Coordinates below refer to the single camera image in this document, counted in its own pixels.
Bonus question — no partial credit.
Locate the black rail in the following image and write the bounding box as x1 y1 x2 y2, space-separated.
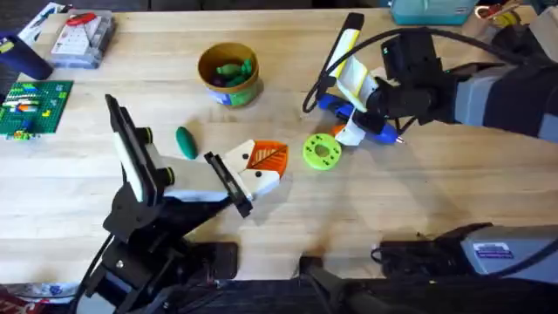
0 278 558 314

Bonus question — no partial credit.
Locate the left wrist flat plate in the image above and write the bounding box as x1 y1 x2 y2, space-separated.
104 93 159 207

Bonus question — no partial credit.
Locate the right wrist flat plate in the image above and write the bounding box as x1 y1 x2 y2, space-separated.
325 11 366 88

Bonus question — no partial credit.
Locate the clear plastic parts box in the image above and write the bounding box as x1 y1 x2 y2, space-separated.
49 8 117 71

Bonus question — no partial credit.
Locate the teal box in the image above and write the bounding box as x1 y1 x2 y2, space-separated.
388 0 480 26

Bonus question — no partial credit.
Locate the heap of tape and scissors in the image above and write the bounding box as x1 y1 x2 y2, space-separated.
473 0 523 30

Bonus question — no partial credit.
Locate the beige cardboard box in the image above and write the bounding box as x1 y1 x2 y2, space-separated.
527 5 558 50

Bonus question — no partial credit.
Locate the wrist flat plate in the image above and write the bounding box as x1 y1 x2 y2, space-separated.
104 93 159 207
325 11 366 88

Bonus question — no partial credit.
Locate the green board with blocks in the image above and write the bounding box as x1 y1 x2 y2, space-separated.
0 79 75 141

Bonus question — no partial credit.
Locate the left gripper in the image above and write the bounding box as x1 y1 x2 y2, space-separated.
103 139 289 244

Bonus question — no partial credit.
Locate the dark blue box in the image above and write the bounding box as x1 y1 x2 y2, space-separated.
0 31 55 82

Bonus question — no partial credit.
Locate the green vegetable toy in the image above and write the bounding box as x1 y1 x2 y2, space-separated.
175 126 199 161

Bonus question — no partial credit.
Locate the tub with toys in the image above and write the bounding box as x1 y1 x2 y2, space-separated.
197 41 262 108

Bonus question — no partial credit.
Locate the white card packet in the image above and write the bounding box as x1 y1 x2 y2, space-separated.
17 1 71 47

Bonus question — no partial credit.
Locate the green disc with holes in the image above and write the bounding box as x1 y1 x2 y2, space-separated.
302 133 344 172

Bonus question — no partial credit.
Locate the red handled tool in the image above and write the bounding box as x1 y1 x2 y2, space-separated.
65 11 99 28

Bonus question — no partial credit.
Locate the black cable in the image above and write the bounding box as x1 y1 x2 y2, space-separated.
302 25 531 115

